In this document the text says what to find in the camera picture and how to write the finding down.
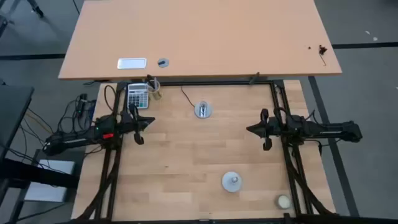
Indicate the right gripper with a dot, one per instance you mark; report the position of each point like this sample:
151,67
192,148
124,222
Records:
266,141

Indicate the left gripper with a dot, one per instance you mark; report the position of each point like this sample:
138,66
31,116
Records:
136,137

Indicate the chrome lamp socket base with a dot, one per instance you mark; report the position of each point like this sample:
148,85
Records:
203,113

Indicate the white reflector lightbulb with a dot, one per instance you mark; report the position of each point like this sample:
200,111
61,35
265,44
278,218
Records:
231,183

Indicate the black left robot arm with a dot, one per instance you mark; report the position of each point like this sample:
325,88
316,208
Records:
71,140

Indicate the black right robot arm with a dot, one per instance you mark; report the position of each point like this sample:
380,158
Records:
335,129

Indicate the grey keyboard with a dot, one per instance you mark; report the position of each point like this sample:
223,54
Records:
138,96

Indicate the clear container of sticks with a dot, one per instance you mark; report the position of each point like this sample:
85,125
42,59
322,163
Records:
156,91

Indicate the grey marker pen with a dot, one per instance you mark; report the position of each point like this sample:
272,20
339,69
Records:
150,80

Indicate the white rectangular label plate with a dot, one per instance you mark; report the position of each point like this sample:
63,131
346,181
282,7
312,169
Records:
132,63

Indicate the black power adapter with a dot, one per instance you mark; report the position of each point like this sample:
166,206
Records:
82,102

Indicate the small white round object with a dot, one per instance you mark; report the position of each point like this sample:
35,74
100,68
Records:
284,202

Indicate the small dark brown debris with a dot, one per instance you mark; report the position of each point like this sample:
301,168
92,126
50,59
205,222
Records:
322,49

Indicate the beige wooden desk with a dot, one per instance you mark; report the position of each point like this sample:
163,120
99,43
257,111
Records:
202,31

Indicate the white flat box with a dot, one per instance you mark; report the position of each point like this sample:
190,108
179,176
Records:
49,183

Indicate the black desk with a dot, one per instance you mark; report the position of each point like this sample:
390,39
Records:
14,109

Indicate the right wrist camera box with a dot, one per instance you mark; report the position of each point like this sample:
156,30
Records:
275,126

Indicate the black aluminium table frame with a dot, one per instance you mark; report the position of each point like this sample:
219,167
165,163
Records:
217,83

